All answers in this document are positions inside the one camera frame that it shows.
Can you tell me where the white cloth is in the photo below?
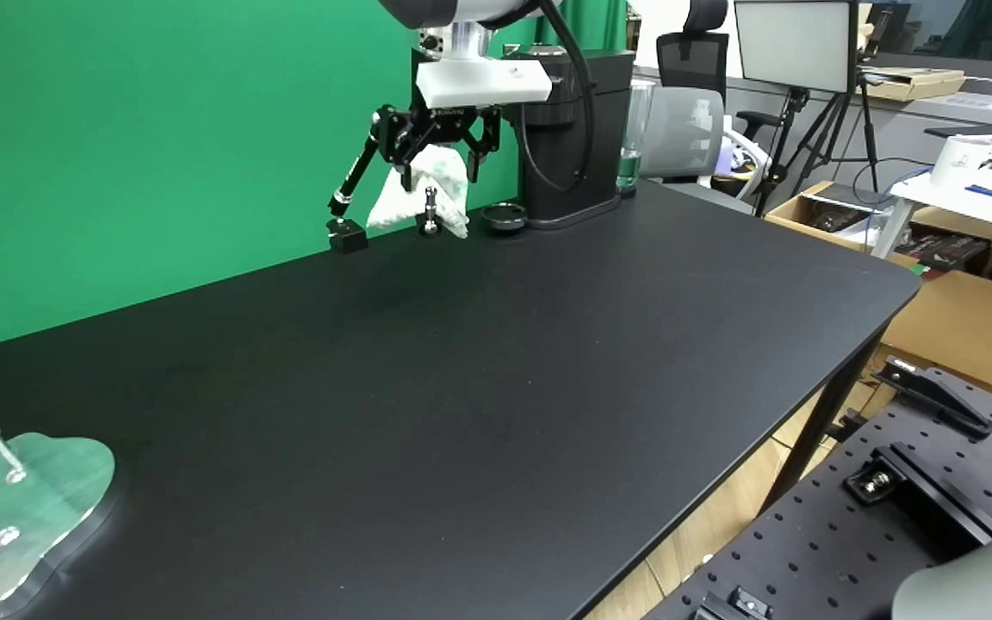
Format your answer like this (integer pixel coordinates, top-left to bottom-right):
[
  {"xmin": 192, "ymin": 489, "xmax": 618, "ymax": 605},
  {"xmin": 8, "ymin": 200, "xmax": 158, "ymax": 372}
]
[{"xmin": 366, "ymin": 142, "xmax": 473, "ymax": 246}]

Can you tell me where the black clamp block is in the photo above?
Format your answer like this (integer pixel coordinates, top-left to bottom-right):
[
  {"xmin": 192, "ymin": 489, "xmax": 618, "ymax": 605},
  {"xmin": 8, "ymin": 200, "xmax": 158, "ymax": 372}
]
[{"xmin": 839, "ymin": 444, "xmax": 992, "ymax": 550}]

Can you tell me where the white board panel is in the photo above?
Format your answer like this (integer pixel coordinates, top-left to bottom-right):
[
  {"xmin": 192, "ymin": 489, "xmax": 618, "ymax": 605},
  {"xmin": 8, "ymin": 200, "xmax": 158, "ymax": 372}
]
[{"xmin": 729, "ymin": 0, "xmax": 869, "ymax": 97}]

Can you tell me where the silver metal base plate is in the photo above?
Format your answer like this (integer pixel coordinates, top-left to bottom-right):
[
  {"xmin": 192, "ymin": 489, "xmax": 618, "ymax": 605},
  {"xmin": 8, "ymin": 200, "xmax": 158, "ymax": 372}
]
[{"xmin": 0, "ymin": 431, "xmax": 122, "ymax": 620}]

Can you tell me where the green can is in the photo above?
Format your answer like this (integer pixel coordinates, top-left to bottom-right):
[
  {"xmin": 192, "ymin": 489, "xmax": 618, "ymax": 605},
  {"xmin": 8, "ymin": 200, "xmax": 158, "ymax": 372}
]
[{"xmin": 618, "ymin": 146, "xmax": 643, "ymax": 200}]

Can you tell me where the black angled bracket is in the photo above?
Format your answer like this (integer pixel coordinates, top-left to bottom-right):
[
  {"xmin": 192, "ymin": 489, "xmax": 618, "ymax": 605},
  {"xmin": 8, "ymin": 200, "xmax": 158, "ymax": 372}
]
[{"xmin": 874, "ymin": 356, "xmax": 992, "ymax": 442}]

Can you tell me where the black perforated breadboard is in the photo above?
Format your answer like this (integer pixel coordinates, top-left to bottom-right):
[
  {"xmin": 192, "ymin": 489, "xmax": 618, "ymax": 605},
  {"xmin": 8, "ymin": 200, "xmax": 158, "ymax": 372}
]
[{"xmin": 639, "ymin": 364, "xmax": 992, "ymax": 620}]

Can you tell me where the long silver bolt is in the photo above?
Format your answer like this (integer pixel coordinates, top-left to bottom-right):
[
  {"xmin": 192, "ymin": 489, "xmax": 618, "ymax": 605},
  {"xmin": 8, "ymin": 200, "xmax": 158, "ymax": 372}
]
[{"xmin": 0, "ymin": 427, "xmax": 30, "ymax": 486}]

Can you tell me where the open cardboard box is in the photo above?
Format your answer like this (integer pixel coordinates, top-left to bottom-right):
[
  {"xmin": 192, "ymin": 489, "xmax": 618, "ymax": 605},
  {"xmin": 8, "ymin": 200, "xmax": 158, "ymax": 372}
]
[{"xmin": 765, "ymin": 175, "xmax": 901, "ymax": 258}]

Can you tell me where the white side table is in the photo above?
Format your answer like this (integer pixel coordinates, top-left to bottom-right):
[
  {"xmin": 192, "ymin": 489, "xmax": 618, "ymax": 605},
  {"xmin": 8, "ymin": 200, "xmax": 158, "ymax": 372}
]
[{"xmin": 887, "ymin": 168, "xmax": 992, "ymax": 250}]

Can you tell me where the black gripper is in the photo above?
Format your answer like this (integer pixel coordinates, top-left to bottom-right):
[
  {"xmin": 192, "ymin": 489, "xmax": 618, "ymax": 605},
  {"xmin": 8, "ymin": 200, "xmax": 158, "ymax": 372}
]
[{"xmin": 396, "ymin": 103, "xmax": 506, "ymax": 198}]

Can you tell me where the grey mesh office chair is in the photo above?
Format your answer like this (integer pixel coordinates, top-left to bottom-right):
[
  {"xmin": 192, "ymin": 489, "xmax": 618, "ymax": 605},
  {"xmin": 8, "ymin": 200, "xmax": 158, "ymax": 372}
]
[{"xmin": 631, "ymin": 82, "xmax": 729, "ymax": 186}]

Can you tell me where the tall black machine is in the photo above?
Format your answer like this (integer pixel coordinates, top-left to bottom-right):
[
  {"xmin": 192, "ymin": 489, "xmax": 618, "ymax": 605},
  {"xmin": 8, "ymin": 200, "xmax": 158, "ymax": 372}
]
[{"xmin": 498, "ymin": 40, "xmax": 637, "ymax": 226}]

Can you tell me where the grey rounded cover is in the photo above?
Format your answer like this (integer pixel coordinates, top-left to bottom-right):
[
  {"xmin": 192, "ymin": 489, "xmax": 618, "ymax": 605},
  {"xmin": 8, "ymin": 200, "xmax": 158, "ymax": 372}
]
[{"xmin": 887, "ymin": 534, "xmax": 992, "ymax": 620}]

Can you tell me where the green backdrop screen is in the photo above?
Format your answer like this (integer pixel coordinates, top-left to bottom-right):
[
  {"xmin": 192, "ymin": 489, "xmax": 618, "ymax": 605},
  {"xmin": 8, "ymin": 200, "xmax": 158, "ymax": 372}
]
[{"xmin": 0, "ymin": 0, "xmax": 544, "ymax": 358}]

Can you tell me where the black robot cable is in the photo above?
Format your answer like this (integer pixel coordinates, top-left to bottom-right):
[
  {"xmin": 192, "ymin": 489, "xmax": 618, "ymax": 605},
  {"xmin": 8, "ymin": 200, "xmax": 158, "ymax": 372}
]
[{"xmin": 515, "ymin": 0, "xmax": 599, "ymax": 200}]

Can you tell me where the green curtain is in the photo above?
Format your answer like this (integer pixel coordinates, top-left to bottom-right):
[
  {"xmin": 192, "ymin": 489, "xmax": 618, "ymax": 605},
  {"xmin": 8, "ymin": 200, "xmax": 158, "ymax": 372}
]
[{"xmin": 535, "ymin": 0, "xmax": 634, "ymax": 54}]

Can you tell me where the closed cardboard box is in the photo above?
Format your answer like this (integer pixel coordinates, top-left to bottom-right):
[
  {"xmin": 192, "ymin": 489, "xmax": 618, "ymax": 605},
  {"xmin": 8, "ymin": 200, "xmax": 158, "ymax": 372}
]
[{"xmin": 878, "ymin": 268, "xmax": 992, "ymax": 396}]

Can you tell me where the flat cardboard box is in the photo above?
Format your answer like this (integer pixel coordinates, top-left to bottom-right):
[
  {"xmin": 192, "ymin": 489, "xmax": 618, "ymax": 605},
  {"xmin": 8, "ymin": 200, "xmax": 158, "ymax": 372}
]
[{"xmin": 862, "ymin": 63, "xmax": 968, "ymax": 107}]

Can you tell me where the black tripod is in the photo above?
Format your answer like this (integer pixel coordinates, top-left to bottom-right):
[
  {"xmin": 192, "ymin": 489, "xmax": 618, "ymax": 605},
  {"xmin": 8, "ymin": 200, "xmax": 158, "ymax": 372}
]
[{"xmin": 752, "ymin": 82, "xmax": 885, "ymax": 218}]

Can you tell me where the black office chair with headrest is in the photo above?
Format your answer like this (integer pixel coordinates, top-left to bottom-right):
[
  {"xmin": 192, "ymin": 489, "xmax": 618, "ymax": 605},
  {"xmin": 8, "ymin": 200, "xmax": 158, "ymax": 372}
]
[{"xmin": 654, "ymin": 0, "xmax": 737, "ymax": 97}]

